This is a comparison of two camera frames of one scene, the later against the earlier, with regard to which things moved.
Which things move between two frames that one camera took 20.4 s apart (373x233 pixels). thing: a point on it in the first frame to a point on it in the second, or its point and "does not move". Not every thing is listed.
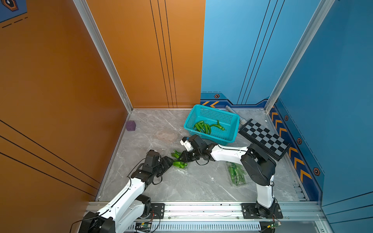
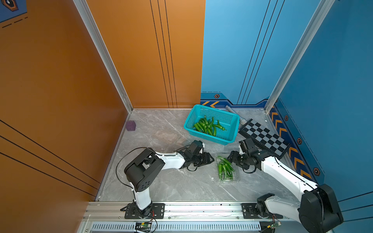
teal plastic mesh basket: (218, 127) does not move
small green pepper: (218, 125) does not move
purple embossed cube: (130, 125) does not move
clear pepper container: (237, 174) to (226, 169)
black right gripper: (185, 155) to (232, 158)
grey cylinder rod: (242, 120) does not move
